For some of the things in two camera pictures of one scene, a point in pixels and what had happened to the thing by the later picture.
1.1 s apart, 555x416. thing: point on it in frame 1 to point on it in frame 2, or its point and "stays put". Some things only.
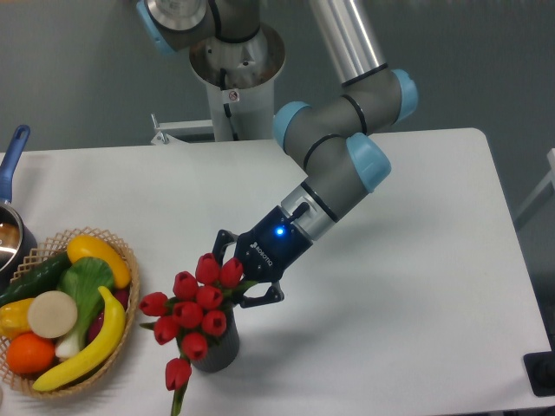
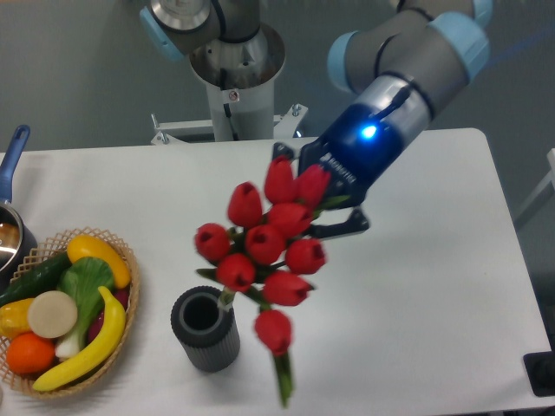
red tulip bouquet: [194, 314] to [261, 250]
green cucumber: [35, 278] stays put
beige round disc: [52, 314] stays put
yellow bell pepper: [14, 318] stays put
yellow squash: [82, 246] stays put
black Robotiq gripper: [266, 252] to [356, 152]
